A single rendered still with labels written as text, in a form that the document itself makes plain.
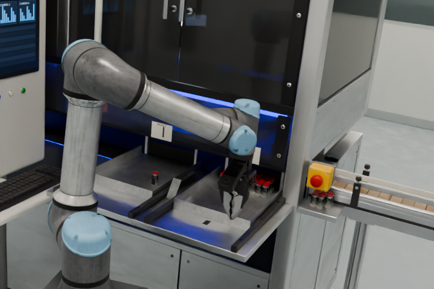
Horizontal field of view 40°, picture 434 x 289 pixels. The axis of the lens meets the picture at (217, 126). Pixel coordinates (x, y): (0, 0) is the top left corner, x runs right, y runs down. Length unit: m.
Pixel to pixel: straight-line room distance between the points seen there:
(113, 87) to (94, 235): 0.36
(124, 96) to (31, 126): 1.02
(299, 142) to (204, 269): 0.64
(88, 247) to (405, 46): 5.36
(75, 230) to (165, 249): 0.89
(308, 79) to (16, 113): 1.05
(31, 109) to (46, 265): 0.76
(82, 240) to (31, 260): 1.35
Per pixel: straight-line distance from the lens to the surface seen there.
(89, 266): 1.47
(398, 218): 2.05
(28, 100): 2.28
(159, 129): 2.14
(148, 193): 1.92
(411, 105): 6.57
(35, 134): 2.35
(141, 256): 2.39
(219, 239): 1.73
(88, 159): 1.52
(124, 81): 1.34
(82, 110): 1.47
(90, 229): 1.46
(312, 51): 1.86
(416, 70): 6.49
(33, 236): 2.71
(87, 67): 1.36
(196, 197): 1.97
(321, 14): 1.84
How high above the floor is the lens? 1.71
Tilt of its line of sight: 18 degrees down
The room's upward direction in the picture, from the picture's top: 6 degrees clockwise
